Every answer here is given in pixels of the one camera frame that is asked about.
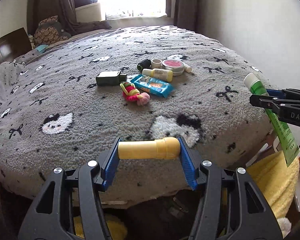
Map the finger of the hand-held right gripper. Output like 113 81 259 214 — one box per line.
266 88 300 103
249 94 294 114

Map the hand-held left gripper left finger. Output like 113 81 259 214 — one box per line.
18 137 122 240

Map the grey dotted pillow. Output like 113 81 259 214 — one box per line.
13 47 52 65
0 61 28 122

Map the yellow fluffy blanket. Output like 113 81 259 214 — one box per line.
246 151 300 221

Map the dark wooden headboard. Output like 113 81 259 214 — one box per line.
0 27 32 68

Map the black thread spool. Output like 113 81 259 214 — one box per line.
137 58 152 71

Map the round tin with pink lid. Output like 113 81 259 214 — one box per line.
161 58 186 77

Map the pink and yellow plush toy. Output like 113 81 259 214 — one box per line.
119 81 151 106

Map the yellow plastic bottle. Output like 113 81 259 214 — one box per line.
118 137 182 160

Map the brown patterned cushion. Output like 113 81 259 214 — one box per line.
33 15 72 46

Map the white storage box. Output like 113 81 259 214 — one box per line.
75 2 102 23

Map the dark green rectangular bottle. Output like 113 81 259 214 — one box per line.
95 71 128 87

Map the blue wipes packet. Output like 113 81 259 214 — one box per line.
130 74 174 99

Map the grey printed blanket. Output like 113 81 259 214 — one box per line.
0 25 278 203

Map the white and yellow bottle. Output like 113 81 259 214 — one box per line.
142 68 174 82

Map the green squeeze tube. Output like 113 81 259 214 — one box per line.
243 72 300 168

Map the brown curtain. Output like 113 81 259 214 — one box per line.
165 0 206 34
33 0 113 34

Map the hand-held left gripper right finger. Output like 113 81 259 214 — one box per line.
178 137 283 240

